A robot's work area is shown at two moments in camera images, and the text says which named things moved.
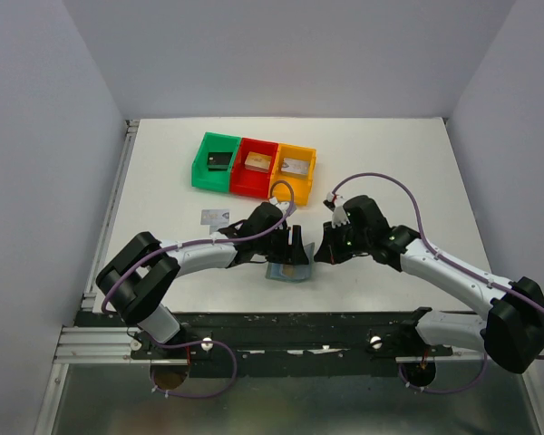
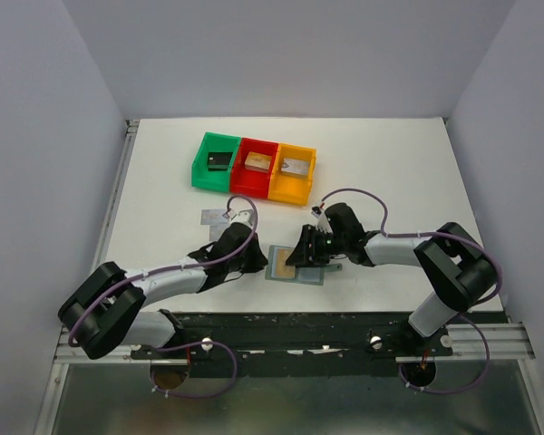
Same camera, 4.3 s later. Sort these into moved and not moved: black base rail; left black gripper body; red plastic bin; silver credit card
Moved: left black gripper body
Not moved: silver credit card; red plastic bin; black base rail
